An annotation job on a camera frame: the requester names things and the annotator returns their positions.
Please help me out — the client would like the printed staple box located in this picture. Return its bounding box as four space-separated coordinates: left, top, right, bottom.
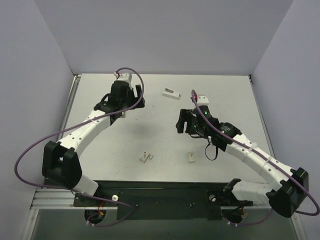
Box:
139 152 150 164

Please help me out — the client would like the small cardboard tray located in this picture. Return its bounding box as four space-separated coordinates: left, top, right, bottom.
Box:
187 152 196 163

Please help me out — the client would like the white staple box sleeve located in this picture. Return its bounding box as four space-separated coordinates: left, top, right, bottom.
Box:
162 87 181 100

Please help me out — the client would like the purple cable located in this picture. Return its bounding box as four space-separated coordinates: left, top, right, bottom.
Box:
14 67 146 228
191 89 320 227

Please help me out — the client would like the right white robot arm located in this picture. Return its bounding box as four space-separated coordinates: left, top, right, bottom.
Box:
176 105 309 218

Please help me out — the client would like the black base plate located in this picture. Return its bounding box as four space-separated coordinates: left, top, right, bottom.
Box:
42 178 276 222

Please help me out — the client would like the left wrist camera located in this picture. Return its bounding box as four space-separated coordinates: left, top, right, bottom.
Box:
113 72 132 84

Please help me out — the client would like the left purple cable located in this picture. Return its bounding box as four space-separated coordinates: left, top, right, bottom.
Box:
14 67 146 228

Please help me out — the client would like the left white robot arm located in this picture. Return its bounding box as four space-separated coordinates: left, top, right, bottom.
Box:
42 80 145 206

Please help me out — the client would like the aluminium frame rail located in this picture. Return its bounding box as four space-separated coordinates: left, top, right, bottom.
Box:
29 188 118 210

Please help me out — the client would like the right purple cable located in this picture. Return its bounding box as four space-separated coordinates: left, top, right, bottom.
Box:
191 89 320 227

